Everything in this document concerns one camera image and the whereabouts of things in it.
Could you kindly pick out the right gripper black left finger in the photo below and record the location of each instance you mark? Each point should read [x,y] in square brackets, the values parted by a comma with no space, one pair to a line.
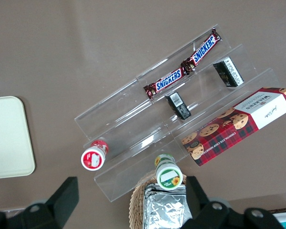
[59,205]

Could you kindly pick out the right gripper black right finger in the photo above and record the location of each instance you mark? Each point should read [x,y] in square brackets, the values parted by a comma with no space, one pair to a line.
[205,214]

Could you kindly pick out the light wicker basket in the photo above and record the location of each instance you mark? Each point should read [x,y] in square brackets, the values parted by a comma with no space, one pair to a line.
[135,207]

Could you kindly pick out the cream plastic serving tray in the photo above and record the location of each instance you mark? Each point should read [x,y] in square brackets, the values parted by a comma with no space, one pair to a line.
[9,138]

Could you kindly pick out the stacked aluminium foil containers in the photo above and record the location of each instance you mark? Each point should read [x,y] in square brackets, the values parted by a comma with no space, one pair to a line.
[164,210]

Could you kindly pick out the green sunflower yogurt cup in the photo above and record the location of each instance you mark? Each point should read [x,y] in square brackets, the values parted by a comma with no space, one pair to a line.
[169,176]

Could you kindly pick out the red strawberry yogurt cup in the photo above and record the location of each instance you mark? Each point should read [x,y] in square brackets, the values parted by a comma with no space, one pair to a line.
[93,158]

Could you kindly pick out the white rectangular plastic bin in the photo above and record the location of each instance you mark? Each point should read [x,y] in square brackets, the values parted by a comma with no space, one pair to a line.
[284,215]

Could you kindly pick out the red Walkers cookie box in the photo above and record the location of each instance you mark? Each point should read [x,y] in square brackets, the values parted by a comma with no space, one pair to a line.
[240,126]

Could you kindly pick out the clear acrylic stepped shelf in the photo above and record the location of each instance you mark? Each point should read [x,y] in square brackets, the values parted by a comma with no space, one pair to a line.
[133,124]

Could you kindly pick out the small black carton box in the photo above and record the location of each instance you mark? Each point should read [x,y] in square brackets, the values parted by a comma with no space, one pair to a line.
[178,106]
[228,71]

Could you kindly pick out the Snickers chocolate bar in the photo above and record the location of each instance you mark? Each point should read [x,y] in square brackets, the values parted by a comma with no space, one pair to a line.
[168,81]
[202,51]

